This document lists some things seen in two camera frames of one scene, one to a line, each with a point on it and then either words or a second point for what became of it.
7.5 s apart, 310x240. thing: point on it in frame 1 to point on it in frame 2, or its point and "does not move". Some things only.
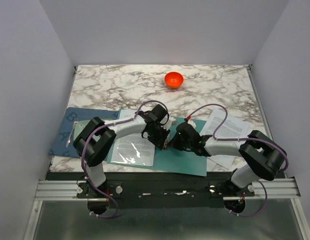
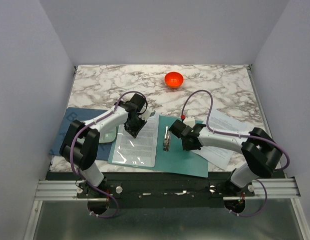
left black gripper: x=160 y=142 to x=134 y=132
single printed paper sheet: x=133 y=150 does not move
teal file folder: x=171 y=159 does not move
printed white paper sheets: x=233 y=128 does not move
